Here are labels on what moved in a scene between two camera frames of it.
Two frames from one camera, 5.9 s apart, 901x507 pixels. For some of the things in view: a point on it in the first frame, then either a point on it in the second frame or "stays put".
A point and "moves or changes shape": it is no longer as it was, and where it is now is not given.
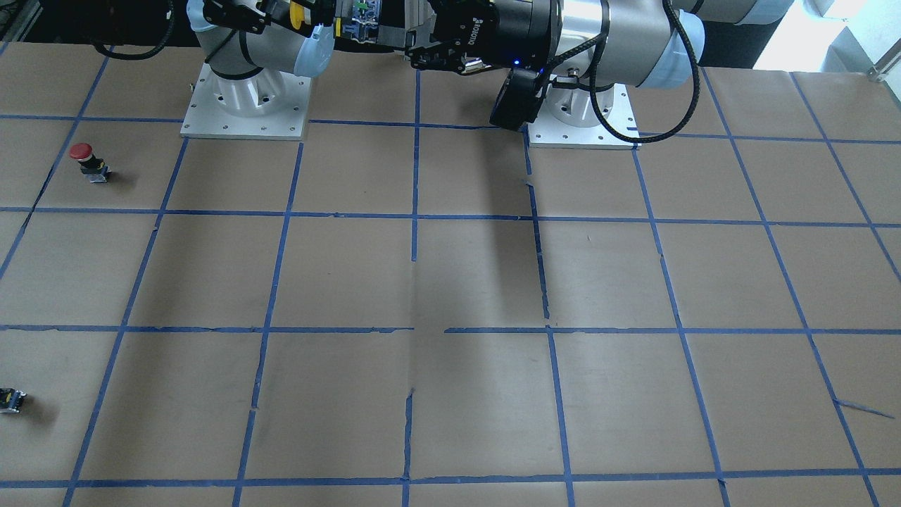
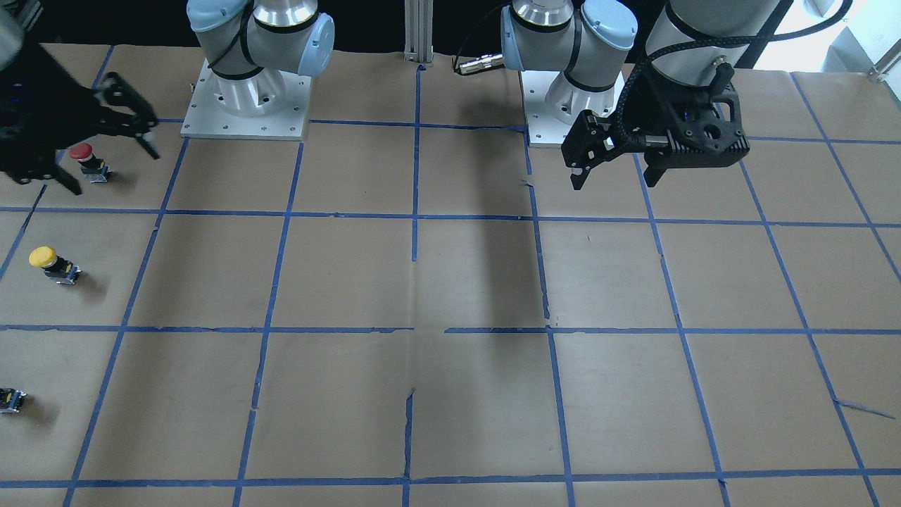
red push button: [94, 168] stays put
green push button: [10, 400] stays put
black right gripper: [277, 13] → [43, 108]
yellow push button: [296, 15] moves or changes shape
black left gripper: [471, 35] → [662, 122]
